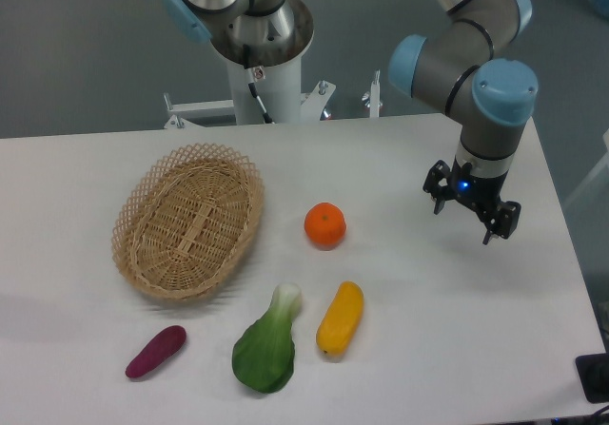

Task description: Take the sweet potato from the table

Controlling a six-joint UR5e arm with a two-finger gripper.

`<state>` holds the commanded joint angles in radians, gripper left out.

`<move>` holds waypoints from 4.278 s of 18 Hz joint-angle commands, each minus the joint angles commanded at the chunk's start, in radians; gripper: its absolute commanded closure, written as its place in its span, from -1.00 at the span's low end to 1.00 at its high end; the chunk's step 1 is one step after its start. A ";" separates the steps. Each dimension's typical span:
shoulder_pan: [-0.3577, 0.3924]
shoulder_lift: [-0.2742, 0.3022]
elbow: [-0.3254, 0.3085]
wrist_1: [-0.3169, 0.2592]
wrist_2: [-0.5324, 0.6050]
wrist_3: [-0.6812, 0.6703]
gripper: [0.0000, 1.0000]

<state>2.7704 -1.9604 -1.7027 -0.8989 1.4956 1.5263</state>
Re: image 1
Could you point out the green bok choy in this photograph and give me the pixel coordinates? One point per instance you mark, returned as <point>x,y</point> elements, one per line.
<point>263,357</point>

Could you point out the black device at table edge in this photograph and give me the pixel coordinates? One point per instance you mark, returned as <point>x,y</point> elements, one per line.
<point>593,374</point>

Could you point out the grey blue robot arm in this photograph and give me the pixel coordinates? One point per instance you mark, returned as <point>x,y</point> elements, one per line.
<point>458,73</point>

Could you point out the yellow mango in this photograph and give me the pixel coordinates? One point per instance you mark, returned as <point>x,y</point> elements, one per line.
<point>341,320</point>

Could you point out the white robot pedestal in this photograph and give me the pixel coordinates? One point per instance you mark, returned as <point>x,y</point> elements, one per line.
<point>269,48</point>

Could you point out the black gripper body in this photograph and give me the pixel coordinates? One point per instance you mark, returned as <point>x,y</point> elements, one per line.
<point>480,195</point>

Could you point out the orange mandarin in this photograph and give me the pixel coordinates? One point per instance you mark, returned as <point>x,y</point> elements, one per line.
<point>325,225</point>

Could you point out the woven wicker basket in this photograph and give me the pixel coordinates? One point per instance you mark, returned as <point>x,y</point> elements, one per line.
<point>189,221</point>

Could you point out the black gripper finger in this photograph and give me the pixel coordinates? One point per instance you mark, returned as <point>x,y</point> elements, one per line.
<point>501,222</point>
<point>436,184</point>

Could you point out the purple sweet potato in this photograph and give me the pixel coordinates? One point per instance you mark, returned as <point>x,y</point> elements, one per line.
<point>158,350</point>

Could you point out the white mounting bracket frame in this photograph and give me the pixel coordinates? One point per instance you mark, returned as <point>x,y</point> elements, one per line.
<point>253,107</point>

